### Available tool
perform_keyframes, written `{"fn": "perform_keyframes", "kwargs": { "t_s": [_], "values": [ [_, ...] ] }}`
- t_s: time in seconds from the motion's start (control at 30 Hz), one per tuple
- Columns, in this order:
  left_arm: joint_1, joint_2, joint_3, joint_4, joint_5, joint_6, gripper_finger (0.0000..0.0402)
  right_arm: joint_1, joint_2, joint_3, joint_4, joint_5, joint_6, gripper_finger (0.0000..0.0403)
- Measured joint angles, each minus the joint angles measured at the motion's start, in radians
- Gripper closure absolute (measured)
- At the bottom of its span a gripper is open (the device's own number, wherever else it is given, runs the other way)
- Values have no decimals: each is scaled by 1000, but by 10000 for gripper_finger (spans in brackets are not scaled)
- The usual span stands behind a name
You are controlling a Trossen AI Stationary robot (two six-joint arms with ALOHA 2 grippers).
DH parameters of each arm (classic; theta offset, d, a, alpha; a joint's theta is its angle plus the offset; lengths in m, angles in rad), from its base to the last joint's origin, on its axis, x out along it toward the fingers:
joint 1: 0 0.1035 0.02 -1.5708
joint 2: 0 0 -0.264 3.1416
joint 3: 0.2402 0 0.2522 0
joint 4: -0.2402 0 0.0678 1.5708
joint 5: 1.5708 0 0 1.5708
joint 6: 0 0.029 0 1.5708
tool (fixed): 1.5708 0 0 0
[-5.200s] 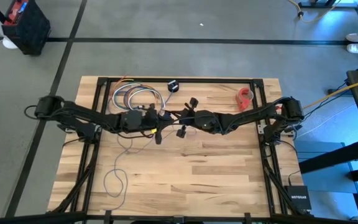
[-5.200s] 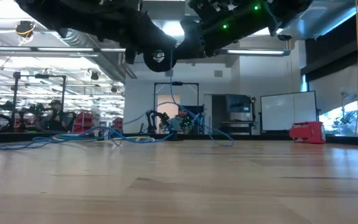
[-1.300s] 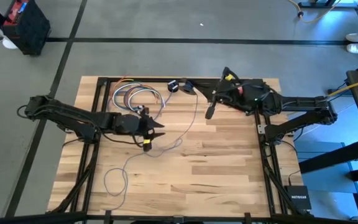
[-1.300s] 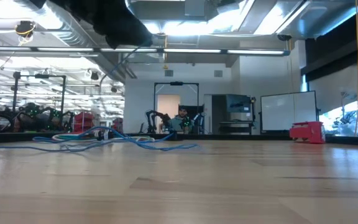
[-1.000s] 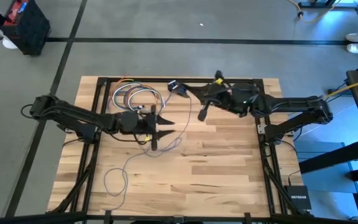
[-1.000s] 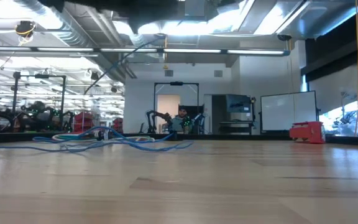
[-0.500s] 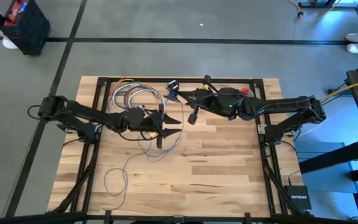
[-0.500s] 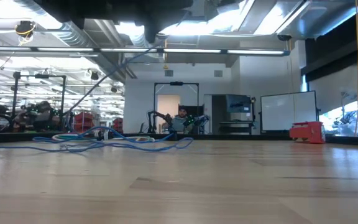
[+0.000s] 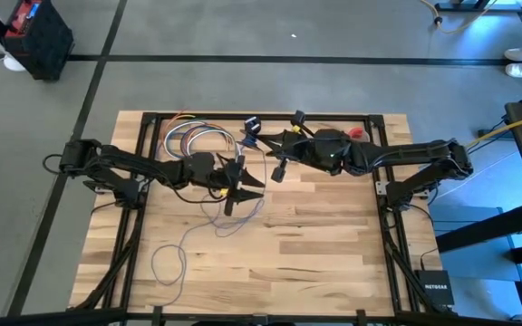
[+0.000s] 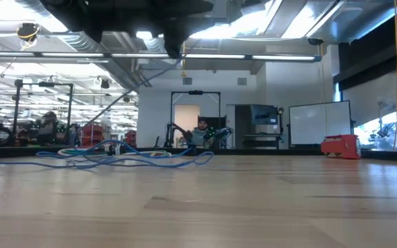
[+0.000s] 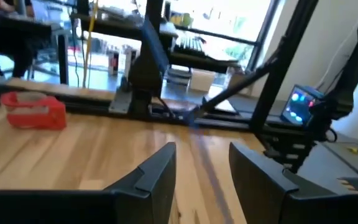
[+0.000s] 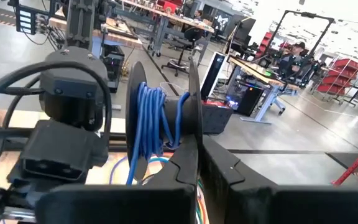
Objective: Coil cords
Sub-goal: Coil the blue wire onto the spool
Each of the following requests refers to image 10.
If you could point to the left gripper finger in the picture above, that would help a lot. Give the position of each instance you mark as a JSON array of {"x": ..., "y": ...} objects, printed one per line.
[{"x": 176, "y": 38}]

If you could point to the background black robot arm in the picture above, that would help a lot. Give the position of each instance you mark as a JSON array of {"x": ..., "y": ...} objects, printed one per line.
[{"x": 178, "y": 132}]

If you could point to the ceiling light strip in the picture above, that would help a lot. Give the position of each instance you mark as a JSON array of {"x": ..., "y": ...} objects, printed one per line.
[{"x": 253, "y": 57}]

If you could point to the person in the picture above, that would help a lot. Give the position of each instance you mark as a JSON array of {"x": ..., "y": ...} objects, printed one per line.
[
  {"x": 48, "y": 125},
  {"x": 200, "y": 134}
]

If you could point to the grey cabinet with screen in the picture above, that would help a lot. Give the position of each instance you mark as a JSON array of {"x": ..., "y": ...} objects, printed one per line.
[{"x": 265, "y": 115}]

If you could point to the red bin rack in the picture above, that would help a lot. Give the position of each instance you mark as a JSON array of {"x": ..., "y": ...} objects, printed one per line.
[{"x": 93, "y": 134}]

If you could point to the whiteboard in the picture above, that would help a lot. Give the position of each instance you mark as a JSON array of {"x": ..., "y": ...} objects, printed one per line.
[{"x": 319, "y": 124}]

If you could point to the red box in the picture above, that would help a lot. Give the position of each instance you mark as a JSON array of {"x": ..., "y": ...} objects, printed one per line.
[{"x": 340, "y": 146}]

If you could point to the black camera rig frame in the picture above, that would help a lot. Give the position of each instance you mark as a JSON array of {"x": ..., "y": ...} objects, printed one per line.
[
  {"x": 195, "y": 92},
  {"x": 43, "y": 84}
]

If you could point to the black security camera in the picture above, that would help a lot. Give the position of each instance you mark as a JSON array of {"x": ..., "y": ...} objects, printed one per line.
[{"x": 315, "y": 41}]

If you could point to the black aluminium table frame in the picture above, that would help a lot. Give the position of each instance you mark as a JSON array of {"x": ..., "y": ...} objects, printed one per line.
[{"x": 305, "y": 152}]

